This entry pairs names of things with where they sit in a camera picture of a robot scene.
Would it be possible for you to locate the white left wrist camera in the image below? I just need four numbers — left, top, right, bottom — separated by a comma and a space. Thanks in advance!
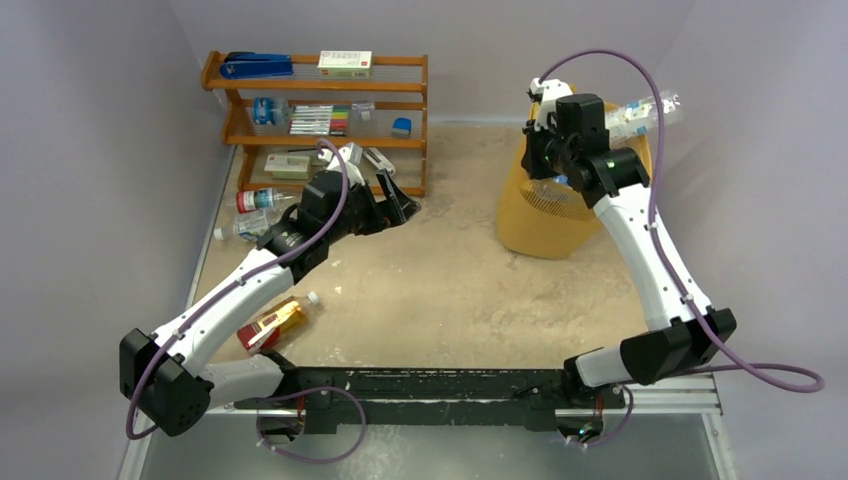
317, 142, 366, 185

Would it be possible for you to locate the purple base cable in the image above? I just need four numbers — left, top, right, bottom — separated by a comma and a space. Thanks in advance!
255, 387, 368, 465
564, 387, 637, 452

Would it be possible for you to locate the white stapler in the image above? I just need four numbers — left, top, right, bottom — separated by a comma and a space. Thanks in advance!
363, 147, 397, 176

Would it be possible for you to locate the blue white eraser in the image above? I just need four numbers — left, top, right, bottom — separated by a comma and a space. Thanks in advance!
390, 117, 413, 139

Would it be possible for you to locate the clear bottle blue white label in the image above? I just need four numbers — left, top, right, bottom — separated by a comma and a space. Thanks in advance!
213, 209, 281, 242

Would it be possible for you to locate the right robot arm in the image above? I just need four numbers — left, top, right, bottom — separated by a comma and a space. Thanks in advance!
521, 92, 737, 407

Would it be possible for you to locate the aluminium table frame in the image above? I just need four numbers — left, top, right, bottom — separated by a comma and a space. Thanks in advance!
119, 376, 737, 479

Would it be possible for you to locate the small clear container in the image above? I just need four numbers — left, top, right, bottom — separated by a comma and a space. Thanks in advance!
350, 101, 376, 122

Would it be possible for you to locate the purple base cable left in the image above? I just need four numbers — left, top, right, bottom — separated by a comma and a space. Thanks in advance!
255, 387, 368, 465

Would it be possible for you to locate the yellow mesh waste bin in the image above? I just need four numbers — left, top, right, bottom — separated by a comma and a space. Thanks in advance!
496, 93, 651, 260

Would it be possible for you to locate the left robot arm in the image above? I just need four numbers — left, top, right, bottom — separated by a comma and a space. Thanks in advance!
118, 170, 421, 440

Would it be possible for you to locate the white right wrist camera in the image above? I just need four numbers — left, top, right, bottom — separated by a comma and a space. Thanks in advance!
528, 77, 574, 131

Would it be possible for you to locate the amber bottle red gold label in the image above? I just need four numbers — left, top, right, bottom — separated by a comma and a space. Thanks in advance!
236, 291, 322, 355

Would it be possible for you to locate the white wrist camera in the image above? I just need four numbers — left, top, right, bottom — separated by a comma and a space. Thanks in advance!
317, 142, 366, 185
528, 77, 574, 131

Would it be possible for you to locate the blue stapler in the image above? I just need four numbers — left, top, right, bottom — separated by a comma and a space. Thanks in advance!
219, 52, 294, 80

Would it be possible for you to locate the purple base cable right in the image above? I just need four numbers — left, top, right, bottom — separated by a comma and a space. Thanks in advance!
564, 387, 637, 452

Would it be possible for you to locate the wooden shelf rack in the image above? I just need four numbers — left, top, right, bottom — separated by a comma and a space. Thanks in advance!
201, 50, 430, 197

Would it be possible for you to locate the set of colored markers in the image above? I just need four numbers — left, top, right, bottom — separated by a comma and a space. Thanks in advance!
289, 104, 350, 137

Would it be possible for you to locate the clear bottle red label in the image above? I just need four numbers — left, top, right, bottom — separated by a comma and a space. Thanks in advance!
230, 188, 297, 214

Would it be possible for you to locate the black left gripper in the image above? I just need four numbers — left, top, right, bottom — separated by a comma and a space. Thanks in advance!
325, 170, 419, 245

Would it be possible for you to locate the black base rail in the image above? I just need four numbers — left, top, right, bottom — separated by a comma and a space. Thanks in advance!
235, 366, 626, 434

